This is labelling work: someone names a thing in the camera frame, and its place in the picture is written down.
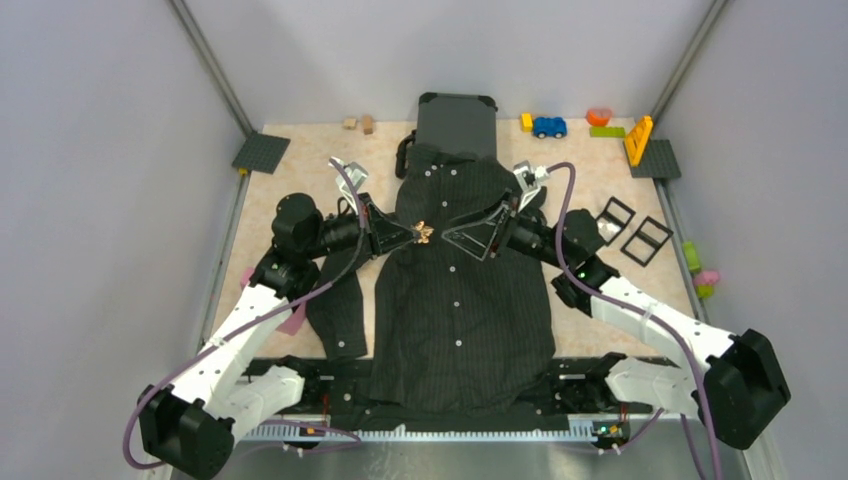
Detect wooden block right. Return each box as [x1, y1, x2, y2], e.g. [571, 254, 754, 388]
[361, 115, 375, 135]

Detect black frame brooch box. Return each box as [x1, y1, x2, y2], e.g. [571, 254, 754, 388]
[596, 196, 636, 244]

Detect green flat brick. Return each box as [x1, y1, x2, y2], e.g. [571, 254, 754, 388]
[589, 126, 627, 138]

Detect pink stapler box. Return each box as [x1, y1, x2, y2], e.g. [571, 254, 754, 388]
[239, 266, 307, 336]

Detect left dark grey baseplate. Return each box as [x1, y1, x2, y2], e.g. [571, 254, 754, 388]
[231, 131, 291, 174]

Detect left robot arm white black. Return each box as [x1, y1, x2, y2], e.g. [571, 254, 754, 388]
[123, 157, 433, 479]

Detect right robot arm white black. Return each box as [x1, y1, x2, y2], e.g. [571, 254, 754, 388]
[441, 162, 791, 450]

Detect green pink toy bricks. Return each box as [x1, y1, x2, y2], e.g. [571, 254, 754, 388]
[681, 241, 721, 299]

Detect yellow toy brick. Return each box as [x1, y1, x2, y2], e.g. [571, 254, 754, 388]
[520, 113, 533, 132]

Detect black pinstriped button shirt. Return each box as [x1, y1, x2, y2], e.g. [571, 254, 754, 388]
[305, 144, 558, 417]

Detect dark grey case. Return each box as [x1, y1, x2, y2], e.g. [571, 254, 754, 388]
[395, 92, 498, 179]

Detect right dark grey baseplate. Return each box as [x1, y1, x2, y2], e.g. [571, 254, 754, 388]
[630, 139, 682, 180]

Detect blue toy car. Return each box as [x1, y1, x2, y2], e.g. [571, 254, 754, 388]
[532, 117, 568, 139]

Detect dark grey baseplate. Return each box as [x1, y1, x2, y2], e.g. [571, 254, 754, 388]
[231, 131, 291, 174]
[630, 139, 682, 180]

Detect orange toy ladder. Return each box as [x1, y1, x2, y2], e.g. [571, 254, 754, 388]
[624, 115, 654, 167]

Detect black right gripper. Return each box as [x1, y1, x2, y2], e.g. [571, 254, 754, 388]
[442, 190, 571, 271]

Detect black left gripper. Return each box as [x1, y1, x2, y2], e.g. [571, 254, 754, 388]
[304, 192, 421, 260]

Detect orange bowl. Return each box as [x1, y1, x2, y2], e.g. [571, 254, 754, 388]
[585, 107, 613, 127]

